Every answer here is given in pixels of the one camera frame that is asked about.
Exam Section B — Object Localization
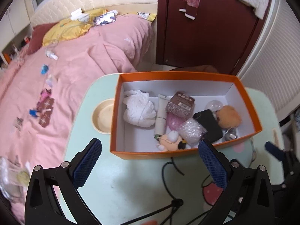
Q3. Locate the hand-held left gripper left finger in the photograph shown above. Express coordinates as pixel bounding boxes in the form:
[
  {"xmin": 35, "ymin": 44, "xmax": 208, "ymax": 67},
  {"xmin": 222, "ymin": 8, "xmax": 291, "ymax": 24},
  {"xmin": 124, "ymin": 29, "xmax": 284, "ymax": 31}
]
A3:
[{"xmin": 25, "ymin": 138, "xmax": 103, "ymax": 225}]

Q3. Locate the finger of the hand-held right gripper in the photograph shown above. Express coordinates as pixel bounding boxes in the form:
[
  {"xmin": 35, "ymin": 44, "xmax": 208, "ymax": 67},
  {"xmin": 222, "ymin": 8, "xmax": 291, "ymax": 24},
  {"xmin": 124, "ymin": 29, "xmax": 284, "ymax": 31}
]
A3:
[{"xmin": 265, "ymin": 141, "xmax": 300, "ymax": 185}]

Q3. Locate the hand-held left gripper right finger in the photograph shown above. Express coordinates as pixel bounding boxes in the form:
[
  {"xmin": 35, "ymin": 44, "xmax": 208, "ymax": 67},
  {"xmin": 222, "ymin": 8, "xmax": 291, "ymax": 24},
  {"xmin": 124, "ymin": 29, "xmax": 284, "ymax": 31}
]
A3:
[{"xmin": 198, "ymin": 139, "xmax": 275, "ymax": 225}]

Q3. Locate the bubble wrap bundle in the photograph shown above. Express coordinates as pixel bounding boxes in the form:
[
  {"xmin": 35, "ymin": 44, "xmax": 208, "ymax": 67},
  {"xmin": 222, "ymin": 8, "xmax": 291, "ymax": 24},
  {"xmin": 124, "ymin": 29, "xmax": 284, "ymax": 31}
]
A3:
[{"xmin": 177, "ymin": 118, "xmax": 207, "ymax": 146}]

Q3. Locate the black box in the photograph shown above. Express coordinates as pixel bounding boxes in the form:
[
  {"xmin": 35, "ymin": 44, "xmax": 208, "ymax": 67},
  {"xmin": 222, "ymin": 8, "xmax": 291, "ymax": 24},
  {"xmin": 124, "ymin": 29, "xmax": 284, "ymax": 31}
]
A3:
[{"xmin": 193, "ymin": 109, "xmax": 223, "ymax": 143}]

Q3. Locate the orange plush toy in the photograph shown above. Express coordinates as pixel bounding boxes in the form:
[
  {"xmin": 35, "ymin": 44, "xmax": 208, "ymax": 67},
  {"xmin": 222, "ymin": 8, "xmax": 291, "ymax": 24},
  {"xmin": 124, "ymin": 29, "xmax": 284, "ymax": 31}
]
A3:
[{"xmin": 216, "ymin": 105, "xmax": 242, "ymax": 129}]

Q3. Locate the pink heart-shaped case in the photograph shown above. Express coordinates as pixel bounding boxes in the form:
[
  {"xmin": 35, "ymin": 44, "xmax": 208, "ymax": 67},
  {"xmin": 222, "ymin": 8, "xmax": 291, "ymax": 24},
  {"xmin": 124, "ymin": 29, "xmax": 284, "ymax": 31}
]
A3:
[{"xmin": 166, "ymin": 112, "xmax": 185, "ymax": 131}]

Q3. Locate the orange cardboard box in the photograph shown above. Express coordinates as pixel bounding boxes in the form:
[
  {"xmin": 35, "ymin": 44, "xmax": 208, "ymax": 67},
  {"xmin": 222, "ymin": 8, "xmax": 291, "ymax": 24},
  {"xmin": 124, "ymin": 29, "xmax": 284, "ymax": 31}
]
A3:
[{"xmin": 110, "ymin": 71, "xmax": 263, "ymax": 160}]

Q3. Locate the clear heart-shaped case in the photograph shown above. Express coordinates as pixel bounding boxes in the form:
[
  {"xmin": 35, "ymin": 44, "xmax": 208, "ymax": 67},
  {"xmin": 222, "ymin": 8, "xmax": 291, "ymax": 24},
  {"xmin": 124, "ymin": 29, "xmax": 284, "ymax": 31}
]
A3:
[{"xmin": 206, "ymin": 100, "xmax": 223, "ymax": 112}]

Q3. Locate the brown card box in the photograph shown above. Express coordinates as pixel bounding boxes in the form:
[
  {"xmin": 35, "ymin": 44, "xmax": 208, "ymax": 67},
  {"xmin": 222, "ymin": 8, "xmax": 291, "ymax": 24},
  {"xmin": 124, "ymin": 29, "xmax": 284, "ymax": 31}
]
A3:
[{"xmin": 165, "ymin": 91, "xmax": 196, "ymax": 119}]

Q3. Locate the light green cartoon desktop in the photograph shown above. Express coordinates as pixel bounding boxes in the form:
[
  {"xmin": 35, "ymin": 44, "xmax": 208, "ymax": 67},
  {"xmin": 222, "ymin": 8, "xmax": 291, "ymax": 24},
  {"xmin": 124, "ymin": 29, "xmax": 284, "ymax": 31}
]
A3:
[{"xmin": 64, "ymin": 73, "xmax": 285, "ymax": 225}]

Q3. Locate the small silver metal item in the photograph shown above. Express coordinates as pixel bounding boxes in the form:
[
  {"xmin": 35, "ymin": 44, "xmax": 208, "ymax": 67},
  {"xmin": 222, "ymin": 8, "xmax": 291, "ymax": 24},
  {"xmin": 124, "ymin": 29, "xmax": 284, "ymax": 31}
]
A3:
[{"xmin": 223, "ymin": 127, "xmax": 239, "ymax": 142}]

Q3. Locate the beige round cup holder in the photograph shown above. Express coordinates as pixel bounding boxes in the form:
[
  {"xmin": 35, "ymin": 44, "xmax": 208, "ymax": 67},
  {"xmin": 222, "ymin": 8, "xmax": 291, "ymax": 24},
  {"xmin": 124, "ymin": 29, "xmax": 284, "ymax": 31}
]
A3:
[{"xmin": 92, "ymin": 98, "xmax": 116, "ymax": 135}]

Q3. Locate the cartoon plush doll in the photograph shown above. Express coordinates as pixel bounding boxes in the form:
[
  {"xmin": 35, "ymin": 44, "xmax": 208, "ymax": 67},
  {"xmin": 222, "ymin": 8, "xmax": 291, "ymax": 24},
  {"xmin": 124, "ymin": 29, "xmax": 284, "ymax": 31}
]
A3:
[{"xmin": 155, "ymin": 130, "xmax": 188, "ymax": 152}]

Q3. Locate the crumpled white tissue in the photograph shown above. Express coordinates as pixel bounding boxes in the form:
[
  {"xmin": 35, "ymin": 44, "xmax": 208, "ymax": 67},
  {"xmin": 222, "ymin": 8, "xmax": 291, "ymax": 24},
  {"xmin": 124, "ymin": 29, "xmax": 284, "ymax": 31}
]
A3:
[{"xmin": 122, "ymin": 89, "xmax": 157, "ymax": 128}]

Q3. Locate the white cream tube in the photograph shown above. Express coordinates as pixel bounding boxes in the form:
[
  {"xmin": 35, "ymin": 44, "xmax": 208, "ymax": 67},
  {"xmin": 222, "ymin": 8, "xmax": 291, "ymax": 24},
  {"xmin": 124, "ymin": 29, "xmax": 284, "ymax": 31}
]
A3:
[{"xmin": 153, "ymin": 94, "xmax": 174, "ymax": 139}]

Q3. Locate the small pink item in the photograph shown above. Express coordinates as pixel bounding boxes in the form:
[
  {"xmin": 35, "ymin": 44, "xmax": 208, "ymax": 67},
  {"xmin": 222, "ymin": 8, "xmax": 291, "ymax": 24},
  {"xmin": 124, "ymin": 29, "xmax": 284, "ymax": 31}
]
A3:
[{"xmin": 40, "ymin": 88, "xmax": 52, "ymax": 102}]

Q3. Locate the clear bag with yellow item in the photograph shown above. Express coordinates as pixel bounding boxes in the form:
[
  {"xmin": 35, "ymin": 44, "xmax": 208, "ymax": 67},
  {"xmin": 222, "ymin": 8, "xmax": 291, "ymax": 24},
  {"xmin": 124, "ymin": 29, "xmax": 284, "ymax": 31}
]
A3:
[{"xmin": 0, "ymin": 156, "xmax": 32, "ymax": 202}]

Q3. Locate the small clear cup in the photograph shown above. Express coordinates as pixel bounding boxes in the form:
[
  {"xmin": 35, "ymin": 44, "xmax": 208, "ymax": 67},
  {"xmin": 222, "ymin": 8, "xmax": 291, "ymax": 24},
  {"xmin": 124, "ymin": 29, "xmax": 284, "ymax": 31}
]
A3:
[{"xmin": 46, "ymin": 75, "xmax": 58, "ymax": 87}]

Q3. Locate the pink blanket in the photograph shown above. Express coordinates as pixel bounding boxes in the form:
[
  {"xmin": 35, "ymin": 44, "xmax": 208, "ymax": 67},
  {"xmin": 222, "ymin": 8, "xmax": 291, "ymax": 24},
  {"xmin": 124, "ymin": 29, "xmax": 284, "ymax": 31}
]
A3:
[{"xmin": 0, "ymin": 14, "xmax": 153, "ymax": 223}]

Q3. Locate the white spray bottle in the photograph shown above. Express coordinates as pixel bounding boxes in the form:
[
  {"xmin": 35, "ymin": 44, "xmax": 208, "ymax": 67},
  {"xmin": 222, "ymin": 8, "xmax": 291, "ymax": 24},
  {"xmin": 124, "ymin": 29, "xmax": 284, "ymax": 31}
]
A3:
[{"xmin": 46, "ymin": 50, "xmax": 59, "ymax": 61}]

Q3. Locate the dark red wardrobe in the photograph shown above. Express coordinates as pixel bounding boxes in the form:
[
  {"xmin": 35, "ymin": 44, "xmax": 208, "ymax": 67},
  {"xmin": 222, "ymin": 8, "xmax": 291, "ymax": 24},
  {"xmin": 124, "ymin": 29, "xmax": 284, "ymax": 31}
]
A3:
[{"xmin": 156, "ymin": 0, "xmax": 273, "ymax": 75}]

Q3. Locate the yellow pillow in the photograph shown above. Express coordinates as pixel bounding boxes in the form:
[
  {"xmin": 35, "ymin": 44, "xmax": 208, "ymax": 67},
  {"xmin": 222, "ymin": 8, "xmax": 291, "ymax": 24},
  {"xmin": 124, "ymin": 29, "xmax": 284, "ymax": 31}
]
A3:
[{"xmin": 42, "ymin": 8, "xmax": 108, "ymax": 47}]

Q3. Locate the dark red pillow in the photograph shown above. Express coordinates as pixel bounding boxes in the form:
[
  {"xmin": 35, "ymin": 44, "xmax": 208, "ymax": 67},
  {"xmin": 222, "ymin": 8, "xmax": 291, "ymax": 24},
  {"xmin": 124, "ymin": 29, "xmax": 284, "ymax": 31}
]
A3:
[{"xmin": 27, "ymin": 23, "xmax": 58, "ymax": 55}]

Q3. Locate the smartphone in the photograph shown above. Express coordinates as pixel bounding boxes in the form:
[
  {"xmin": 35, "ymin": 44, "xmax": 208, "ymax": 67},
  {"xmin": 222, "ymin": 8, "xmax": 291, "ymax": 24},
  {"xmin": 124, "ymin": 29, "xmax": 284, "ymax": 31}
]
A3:
[{"xmin": 93, "ymin": 12, "xmax": 116, "ymax": 26}]

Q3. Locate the white power strip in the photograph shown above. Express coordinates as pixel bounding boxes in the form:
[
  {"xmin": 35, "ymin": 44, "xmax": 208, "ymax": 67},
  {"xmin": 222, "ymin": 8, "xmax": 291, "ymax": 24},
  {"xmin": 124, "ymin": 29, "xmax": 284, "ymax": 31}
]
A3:
[{"xmin": 70, "ymin": 8, "xmax": 91, "ymax": 23}]

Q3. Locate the yellow patterned cloth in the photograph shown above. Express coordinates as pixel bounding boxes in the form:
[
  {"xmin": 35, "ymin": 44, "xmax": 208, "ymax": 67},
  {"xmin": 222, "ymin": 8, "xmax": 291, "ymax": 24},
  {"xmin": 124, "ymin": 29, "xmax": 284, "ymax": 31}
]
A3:
[{"xmin": 137, "ymin": 12, "xmax": 157, "ymax": 22}]

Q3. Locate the white cupboard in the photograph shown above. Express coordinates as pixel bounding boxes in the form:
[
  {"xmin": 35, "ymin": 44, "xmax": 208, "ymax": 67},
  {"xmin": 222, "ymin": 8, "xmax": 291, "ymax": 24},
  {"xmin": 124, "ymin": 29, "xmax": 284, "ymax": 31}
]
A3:
[{"xmin": 0, "ymin": 0, "xmax": 33, "ymax": 68}]

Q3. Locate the red striped scarf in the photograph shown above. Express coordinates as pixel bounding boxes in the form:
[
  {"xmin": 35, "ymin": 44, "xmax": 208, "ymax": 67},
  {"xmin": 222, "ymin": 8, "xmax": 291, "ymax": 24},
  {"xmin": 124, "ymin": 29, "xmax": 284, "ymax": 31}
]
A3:
[{"xmin": 179, "ymin": 0, "xmax": 202, "ymax": 20}]

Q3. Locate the black cable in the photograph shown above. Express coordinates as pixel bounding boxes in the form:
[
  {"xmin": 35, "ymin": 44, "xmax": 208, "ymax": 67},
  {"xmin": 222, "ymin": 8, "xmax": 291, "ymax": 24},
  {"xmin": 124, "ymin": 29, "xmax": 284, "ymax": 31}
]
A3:
[{"xmin": 122, "ymin": 156, "xmax": 185, "ymax": 225}]

